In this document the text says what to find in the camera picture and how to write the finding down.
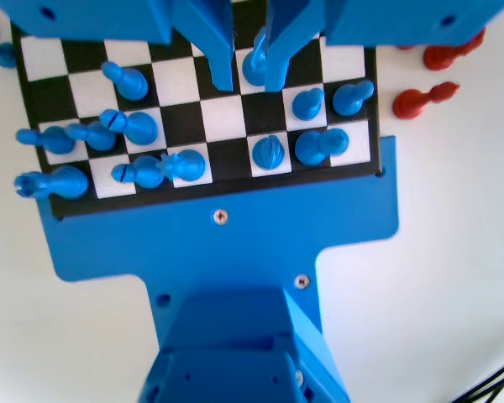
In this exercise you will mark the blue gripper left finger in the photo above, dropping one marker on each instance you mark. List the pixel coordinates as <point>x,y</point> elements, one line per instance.
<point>218,42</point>

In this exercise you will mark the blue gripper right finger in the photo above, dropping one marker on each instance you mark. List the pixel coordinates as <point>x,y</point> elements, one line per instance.
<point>281,42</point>

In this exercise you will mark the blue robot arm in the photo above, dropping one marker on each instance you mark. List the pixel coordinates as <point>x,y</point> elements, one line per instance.
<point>235,336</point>

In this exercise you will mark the blue pawn chess piece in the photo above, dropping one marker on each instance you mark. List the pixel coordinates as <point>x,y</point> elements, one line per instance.
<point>6,54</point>
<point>132,84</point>
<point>56,140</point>
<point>306,105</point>
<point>254,67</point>
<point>98,136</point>
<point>346,101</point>

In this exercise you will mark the blue bishop chess piece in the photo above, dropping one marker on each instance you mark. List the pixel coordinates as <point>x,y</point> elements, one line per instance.
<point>140,128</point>
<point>149,172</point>

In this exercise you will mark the blue queen chess piece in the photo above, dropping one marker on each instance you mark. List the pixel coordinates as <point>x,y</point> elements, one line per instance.
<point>189,165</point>

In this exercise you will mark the red bishop chess piece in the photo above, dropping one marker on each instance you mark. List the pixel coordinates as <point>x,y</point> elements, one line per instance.
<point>409,105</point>

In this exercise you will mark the red knight chess piece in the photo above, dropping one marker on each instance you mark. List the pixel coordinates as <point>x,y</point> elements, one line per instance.
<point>441,56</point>

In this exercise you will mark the blue rook chess piece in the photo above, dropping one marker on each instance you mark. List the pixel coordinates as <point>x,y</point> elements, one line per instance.
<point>63,181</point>

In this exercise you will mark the black and white chessboard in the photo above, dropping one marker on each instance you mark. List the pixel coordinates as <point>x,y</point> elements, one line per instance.
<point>185,115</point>

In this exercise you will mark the silver plate screw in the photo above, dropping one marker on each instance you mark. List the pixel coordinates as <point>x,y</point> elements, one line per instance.
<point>302,282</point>
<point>221,216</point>

